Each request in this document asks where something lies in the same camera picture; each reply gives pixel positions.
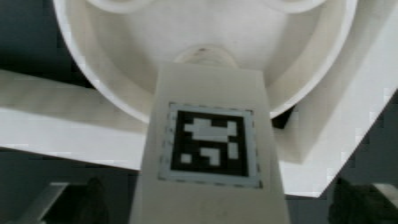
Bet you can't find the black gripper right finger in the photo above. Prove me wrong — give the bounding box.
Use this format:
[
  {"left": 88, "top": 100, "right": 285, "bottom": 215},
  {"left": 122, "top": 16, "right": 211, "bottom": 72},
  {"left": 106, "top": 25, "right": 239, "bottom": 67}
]
[{"left": 328, "top": 178, "right": 398, "bottom": 224}]

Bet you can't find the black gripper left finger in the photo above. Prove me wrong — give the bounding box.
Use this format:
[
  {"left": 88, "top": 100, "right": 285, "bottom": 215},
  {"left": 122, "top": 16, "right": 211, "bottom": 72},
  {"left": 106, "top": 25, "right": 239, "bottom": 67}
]
[{"left": 15, "top": 178, "right": 109, "bottom": 224}]

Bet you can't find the white stool leg with tag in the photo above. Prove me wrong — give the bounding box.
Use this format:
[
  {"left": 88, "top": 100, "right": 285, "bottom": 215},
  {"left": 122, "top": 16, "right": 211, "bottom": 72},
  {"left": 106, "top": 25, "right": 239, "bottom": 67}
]
[{"left": 129, "top": 63, "right": 289, "bottom": 224}]

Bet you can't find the white U-shaped obstacle fence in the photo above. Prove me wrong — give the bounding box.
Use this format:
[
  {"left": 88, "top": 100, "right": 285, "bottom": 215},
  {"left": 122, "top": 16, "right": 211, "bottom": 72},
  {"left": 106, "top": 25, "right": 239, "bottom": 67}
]
[{"left": 0, "top": 0, "right": 398, "bottom": 197}]

